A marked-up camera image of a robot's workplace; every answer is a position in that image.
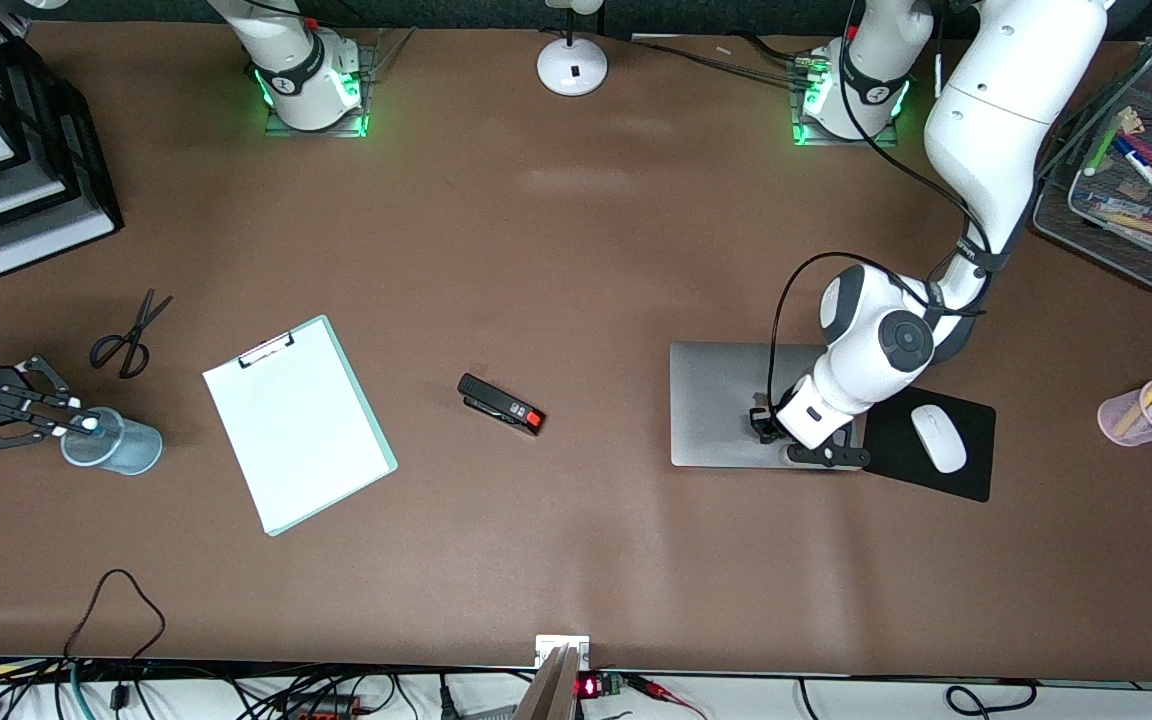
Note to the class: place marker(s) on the silver laptop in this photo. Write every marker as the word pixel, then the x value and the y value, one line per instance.
pixel 716 400

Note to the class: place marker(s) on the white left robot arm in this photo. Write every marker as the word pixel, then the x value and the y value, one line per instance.
pixel 996 100

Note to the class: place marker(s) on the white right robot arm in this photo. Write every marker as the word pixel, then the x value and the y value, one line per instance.
pixel 306 70

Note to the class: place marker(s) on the white marker with black cap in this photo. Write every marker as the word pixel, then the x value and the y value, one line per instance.
pixel 1116 203

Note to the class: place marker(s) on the green marker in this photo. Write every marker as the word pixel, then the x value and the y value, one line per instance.
pixel 1101 148

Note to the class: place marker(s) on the black scissors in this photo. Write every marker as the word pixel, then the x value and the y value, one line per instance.
pixel 126 345

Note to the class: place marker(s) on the blue mesh pen cup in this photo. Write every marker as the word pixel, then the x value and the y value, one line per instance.
pixel 136 455

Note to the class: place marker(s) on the white computer mouse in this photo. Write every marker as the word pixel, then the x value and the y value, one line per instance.
pixel 939 440

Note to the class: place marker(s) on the black mouse pad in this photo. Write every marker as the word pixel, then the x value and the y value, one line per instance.
pixel 976 470

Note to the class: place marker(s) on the black stapler with orange tip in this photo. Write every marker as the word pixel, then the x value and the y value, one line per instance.
pixel 496 402

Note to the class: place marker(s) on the pink translucent pen cup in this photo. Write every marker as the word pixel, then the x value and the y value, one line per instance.
pixel 1111 410

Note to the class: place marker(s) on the black stacked letter tray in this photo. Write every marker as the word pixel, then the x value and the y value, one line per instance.
pixel 46 110

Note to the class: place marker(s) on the small white box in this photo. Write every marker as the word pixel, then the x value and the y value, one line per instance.
pixel 551 645

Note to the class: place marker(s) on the red LED display module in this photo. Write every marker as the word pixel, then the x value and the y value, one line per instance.
pixel 591 686

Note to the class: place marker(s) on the green clipboard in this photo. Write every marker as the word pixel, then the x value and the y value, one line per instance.
pixel 376 455

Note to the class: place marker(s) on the yellow stick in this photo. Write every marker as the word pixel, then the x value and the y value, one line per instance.
pixel 1141 225

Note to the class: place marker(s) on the white round-base stand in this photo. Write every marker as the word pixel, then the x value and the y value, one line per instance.
pixel 572 68

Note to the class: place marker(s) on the small tan clip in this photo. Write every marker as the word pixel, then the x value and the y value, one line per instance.
pixel 1130 120

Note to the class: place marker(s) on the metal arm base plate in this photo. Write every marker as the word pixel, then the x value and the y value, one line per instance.
pixel 368 80
pixel 806 135

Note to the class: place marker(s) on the wooden post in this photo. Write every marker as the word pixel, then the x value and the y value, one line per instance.
pixel 551 690

